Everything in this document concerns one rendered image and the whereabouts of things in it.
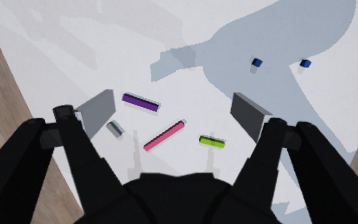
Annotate grey rod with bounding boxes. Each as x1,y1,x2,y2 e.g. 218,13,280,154
106,121,122,138

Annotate purple rod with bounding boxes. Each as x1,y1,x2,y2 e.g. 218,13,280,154
122,93,158,112

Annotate small blue cube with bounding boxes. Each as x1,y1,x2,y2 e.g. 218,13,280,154
252,58,262,67
299,59,312,68

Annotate pink rod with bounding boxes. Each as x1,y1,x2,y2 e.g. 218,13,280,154
143,120,184,151

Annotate lime green rod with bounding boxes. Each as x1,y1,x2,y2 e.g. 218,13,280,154
199,136,225,148

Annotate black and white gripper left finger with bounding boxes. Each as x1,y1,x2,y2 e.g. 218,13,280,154
0,89,150,224

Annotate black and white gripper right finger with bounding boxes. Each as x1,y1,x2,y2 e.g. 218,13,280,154
211,92,358,224

